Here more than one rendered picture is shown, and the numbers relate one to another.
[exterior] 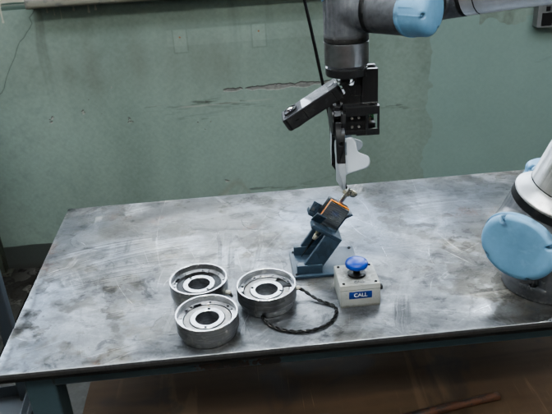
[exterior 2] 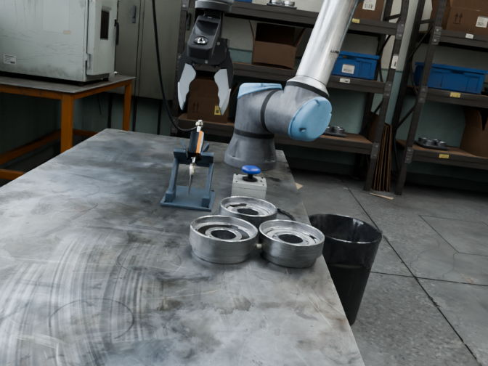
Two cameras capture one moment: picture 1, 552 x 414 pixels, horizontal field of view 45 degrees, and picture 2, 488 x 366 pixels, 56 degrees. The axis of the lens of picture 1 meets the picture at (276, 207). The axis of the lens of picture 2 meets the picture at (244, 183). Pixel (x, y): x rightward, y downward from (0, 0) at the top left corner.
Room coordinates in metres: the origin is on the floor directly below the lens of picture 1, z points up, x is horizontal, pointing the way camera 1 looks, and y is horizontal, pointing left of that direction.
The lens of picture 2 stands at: (0.98, 0.82, 1.11)
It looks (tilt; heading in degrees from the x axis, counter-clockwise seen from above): 16 degrees down; 271
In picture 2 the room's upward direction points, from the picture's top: 8 degrees clockwise
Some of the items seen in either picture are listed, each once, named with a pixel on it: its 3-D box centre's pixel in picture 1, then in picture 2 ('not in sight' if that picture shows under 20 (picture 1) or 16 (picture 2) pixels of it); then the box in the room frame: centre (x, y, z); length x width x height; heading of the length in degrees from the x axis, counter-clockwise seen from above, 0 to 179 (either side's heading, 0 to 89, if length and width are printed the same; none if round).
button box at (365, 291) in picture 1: (359, 283); (248, 188); (0.98, -0.14, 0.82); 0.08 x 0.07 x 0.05; 93
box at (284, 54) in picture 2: not in sight; (274, 45); (0.96, -3.59, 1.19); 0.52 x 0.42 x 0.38; 3
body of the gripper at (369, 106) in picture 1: (351, 100); (210, 35); (1.10, -0.14, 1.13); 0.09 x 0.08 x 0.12; 91
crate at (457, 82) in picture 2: not in sight; (447, 78); (-0.68, -3.69, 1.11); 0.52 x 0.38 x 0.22; 3
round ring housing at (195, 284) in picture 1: (199, 287); (222, 239); (1.01, 0.15, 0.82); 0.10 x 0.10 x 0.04
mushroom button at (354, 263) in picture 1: (356, 271); (250, 177); (0.98, -0.13, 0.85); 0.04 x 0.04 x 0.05
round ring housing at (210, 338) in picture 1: (207, 322); (290, 243); (0.91, 0.13, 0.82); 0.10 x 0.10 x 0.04
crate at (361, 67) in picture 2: not in sight; (343, 64); (0.29, -3.64, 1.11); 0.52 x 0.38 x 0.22; 3
